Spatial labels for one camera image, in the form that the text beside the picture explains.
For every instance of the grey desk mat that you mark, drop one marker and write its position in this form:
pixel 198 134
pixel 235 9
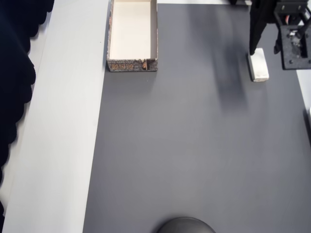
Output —
pixel 182 133

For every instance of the white rectangular eraser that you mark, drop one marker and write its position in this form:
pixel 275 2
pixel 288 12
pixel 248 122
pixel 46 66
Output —
pixel 260 68

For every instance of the black round-base stand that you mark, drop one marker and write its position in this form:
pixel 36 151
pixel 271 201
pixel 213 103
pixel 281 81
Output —
pixel 185 227

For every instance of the dark blue curtain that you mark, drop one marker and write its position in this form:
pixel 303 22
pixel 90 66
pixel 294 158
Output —
pixel 12 72

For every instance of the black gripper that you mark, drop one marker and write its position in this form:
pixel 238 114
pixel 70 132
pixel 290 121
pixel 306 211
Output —
pixel 258 22

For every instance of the bark-patterned open cardboard box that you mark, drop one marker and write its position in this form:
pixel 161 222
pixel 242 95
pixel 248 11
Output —
pixel 132 66

